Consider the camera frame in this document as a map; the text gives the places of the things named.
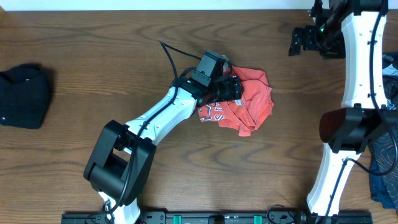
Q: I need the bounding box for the red orange t-shirt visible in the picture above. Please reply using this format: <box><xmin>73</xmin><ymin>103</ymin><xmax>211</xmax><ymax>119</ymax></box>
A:
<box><xmin>198</xmin><ymin>67</ymin><xmax>274</xmax><ymax>137</ymax></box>

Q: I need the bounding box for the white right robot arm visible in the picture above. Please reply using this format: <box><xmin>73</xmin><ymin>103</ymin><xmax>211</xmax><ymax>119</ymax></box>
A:
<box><xmin>289</xmin><ymin>0</ymin><xmax>397</xmax><ymax>223</ymax></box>

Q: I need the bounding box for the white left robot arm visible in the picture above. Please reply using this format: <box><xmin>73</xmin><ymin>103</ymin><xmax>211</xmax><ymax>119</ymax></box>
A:
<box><xmin>83</xmin><ymin>75</ymin><xmax>243</xmax><ymax>223</ymax></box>

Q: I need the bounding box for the dark patterned garment pile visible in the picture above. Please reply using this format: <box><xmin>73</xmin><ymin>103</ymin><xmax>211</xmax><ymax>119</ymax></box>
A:
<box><xmin>369</xmin><ymin>52</ymin><xmax>397</xmax><ymax>210</ymax></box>

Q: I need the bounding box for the folded black garment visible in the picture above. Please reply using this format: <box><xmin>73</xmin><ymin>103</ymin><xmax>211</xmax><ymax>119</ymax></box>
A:
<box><xmin>1</xmin><ymin>63</ymin><xmax>51</xmax><ymax>129</ymax></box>

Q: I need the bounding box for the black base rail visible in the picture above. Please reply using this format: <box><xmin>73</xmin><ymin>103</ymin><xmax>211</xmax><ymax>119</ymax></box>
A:
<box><xmin>60</xmin><ymin>210</ymin><xmax>374</xmax><ymax>224</ymax></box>

